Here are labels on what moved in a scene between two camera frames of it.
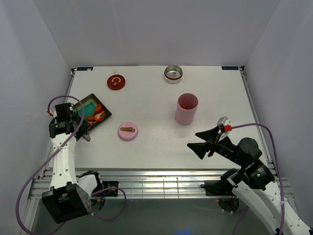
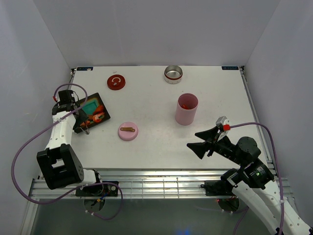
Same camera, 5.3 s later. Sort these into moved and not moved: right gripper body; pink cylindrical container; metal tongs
Moved: metal tongs
Not moved: right gripper body; pink cylindrical container
